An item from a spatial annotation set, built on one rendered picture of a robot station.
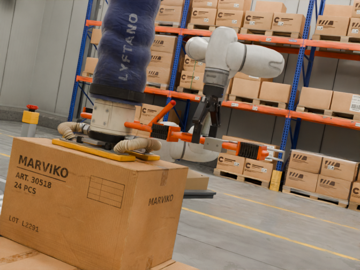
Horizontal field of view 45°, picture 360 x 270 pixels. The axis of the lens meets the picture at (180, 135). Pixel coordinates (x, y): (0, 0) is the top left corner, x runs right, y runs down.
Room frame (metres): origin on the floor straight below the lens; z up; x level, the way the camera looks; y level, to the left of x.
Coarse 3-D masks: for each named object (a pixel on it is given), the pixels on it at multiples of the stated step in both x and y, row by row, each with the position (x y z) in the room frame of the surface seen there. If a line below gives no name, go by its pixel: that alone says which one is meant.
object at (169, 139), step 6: (156, 126) 1.62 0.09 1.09; (162, 126) 1.60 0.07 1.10; (168, 126) 1.70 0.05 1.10; (174, 126) 1.62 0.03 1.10; (150, 132) 1.64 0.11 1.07; (156, 132) 1.62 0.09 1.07; (162, 132) 1.61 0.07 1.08; (168, 132) 1.60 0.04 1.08; (162, 138) 1.60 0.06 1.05; (168, 138) 1.60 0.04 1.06; (174, 138) 1.64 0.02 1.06
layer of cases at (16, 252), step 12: (0, 240) 1.66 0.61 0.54; (0, 252) 1.54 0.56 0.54; (12, 252) 1.56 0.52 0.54; (24, 252) 1.58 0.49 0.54; (36, 252) 1.60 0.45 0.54; (0, 264) 1.44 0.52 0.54; (12, 264) 1.46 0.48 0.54; (24, 264) 1.48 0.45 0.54; (36, 264) 1.50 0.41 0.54; (48, 264) 1.51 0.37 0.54; (60, 264) 1.53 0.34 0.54; (168, 264) 1.74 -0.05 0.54; (180, 264) 1.77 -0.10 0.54
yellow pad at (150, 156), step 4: (92, 144) 1.86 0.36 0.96; (124, 152) 1.78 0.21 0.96; (128, 152) 1.77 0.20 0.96; (132, 152) 1.77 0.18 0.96; (136, 152) 1.78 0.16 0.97; (140, 152) 1.77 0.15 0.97; (136, 156) 1.76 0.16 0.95; (140, 156) 1.75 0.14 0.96; (144, 156) 1.74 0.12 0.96; (148, 156) 1.73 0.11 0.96; (152, 156) 1.76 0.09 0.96; (156, 156) 1.79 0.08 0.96; (148, 160) 1.74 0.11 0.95; (152, 160) 1.77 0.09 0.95
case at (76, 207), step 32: (32, 160) 1.66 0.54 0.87; (64, 160) 1.59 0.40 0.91; (96, 160) 1.53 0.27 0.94; (160, 160) 1.85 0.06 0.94; (32, 192) 1.65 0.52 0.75; (64, 192) 1.58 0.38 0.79; (96, 192) 1.52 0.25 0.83; (128, 192) 1.46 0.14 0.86; (160, 192) 1.62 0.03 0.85; (0, 224) 1.71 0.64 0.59; (32, 224) 1.64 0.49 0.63; (64, 224) 1.57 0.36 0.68; (96, 224) 1.51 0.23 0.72; (128, 224) 1.45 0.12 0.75; (160, 224) 1.66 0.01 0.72; (64, 256) 1.56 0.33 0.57; (96, 256) 1.50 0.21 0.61; (128, 256) 1.48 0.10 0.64; (160, 256) 1.71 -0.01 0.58
